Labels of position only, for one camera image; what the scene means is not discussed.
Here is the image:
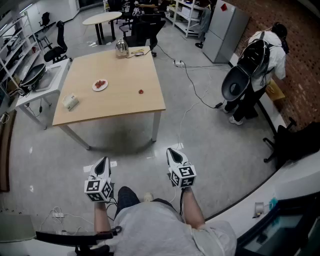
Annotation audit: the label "white power strip cable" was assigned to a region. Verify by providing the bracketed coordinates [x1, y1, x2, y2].
[37, 206, 96, 235]

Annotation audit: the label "pale green tissue box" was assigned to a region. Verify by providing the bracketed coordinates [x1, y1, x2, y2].
[61, 92, 80, 112]

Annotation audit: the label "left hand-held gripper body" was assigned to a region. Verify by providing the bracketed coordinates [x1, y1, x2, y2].
[83, 175, 115, 203]

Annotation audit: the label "person's grey shirt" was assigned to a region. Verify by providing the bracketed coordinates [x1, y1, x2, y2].
[109, 199, 238, 256]

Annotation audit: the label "white plate with strawberries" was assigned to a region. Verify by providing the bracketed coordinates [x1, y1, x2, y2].
[91, 79, 109, 92]

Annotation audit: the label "white floor cable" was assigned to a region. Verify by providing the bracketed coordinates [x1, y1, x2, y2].
[175, 72, 213, 151]

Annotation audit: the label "black hard shell backpack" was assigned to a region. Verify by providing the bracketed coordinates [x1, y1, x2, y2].
[19, 63, 48, 89]

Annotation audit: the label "brown wooden panel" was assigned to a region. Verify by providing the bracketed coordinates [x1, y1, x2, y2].
[0, 109, 17, 193]

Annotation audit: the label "white curved ledge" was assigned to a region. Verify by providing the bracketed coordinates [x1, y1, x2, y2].
[204, 149, 320, 256]

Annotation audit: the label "black floor cable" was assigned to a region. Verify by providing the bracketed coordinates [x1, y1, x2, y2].
[156, 43, 227, 110]

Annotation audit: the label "person's right forearm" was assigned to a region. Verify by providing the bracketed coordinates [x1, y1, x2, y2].
[179, 186, 206, 229]

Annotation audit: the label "white box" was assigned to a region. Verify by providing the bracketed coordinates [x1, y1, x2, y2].
[181, 6, 200, 20]

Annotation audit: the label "grey metal cabinet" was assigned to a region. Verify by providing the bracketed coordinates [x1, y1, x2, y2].
[0, 213, 38, 244]

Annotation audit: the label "grey refrigerator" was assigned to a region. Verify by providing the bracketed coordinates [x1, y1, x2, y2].
[201, 0, 251, 64]

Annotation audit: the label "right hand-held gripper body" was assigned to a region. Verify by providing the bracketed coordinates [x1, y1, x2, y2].
[169, 164, 198, 189]

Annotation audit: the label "wooden box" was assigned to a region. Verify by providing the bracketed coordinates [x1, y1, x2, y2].
[264, 79, 286, 101]

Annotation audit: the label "white side table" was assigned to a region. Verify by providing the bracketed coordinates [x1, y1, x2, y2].
[14, 57, 73, 131]

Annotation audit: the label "person's left forearm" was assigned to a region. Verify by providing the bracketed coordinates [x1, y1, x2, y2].
[93, 199, 113, 233]

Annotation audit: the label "white metal shelf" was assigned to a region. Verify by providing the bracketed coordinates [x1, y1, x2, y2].
[164, 0, 212, 38]
[0, 9, 43, 83]

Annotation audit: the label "round beige table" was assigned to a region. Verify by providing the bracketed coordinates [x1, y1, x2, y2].
[82, 11, 123, 46]

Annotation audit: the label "person's dark trousers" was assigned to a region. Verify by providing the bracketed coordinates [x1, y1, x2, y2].
[116, 186, 176, 213]

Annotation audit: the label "white table leg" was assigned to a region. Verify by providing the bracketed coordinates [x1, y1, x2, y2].
[151, 109, 162, 143]
[58, 124, 91, 151]

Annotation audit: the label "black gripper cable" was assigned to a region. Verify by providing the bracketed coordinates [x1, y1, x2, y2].
[178, 187, 186, 216]

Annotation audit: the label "steel kettle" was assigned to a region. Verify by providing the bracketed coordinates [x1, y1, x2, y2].
[115, 37, 130, 60]

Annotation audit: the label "grey tray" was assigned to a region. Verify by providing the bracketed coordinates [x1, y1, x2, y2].
[34, 65, 63, 93]

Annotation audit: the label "small white roll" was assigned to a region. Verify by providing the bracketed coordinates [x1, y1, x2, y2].
[254, 201, 265, 219]

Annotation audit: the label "black office chair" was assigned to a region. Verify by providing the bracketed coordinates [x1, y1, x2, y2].
[262, 116, 320, 171]
[43, 20, 69, 64]
[38, 11, 57, 32]
[123, 13, 167, 58]

